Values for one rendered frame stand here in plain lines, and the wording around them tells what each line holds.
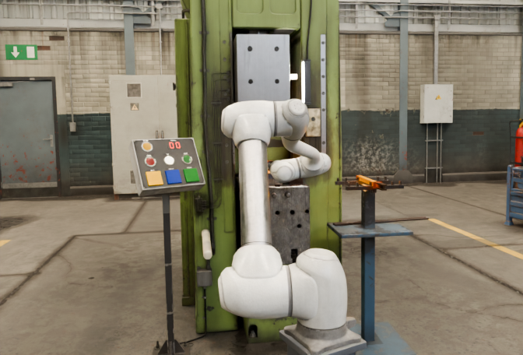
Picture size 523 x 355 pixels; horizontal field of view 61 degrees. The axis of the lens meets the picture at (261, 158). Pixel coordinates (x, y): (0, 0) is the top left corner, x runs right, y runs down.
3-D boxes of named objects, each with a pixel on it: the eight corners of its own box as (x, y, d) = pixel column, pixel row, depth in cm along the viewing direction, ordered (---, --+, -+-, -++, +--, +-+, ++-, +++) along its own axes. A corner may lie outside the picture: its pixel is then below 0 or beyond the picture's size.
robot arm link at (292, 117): (305, 113, 178) (271, 114, 177) (311, 89, 161) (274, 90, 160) (307, 143, 173) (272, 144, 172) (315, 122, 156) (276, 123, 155)
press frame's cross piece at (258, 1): (300, 29, 266) (300, -55, 262) (232, 28, 260) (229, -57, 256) (286, 42, 310) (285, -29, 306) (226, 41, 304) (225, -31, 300)
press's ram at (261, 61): (304, 106, 256) (304, 34, 253) (237, 107, 250) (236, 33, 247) (289, 108, 297) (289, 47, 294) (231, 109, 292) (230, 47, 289)
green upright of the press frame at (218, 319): (238, 331, 275) (229, -57, 256) (195, 335, 272) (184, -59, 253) (233, 303, 319) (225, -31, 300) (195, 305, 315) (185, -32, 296)
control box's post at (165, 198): (174, 356, 246) (167, 161, 237) (167, 357, 246) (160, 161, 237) (175, 353, 250) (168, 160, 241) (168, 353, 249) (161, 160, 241)
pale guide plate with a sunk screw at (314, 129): (320, 136, 271) (320, 107, 270) (306, 136, 270) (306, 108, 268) (319, 136, 273) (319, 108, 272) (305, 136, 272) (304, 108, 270)
